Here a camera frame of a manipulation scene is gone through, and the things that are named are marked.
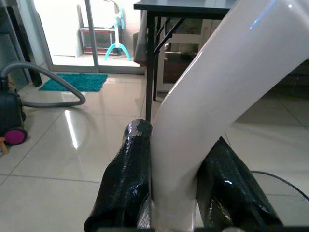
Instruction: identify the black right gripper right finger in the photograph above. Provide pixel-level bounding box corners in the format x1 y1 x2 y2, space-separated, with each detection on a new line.
196 136 283 229

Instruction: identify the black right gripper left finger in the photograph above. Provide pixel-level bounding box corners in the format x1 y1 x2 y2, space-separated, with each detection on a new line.
84 118 153 232

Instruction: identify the white plastic handle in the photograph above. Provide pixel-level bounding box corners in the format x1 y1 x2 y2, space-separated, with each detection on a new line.
151 0 309 232

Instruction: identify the teal shaggy floor mat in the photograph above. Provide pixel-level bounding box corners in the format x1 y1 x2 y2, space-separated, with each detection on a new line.
39 73 109 93

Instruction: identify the black folding table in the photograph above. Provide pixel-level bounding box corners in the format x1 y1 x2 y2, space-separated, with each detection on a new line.
133 0 239 122

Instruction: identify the black vacuum cleaner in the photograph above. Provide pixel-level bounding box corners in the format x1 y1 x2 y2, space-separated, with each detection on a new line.
0 76 28 146

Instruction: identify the white glass door cabinet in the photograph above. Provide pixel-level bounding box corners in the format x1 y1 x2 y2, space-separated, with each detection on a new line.
155 17 223 93

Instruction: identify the teal and white standing fan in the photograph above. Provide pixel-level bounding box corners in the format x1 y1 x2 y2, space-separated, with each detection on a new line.
103 0 132 62

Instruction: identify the black cable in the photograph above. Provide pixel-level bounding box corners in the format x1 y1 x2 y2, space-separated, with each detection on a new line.
250 170 309 201

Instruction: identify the grey vacuum hose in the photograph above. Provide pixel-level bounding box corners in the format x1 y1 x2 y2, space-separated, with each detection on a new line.
0 62 86 108

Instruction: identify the sliding glass door frame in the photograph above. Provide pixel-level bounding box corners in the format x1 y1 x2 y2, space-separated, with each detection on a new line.
25 0 146 75

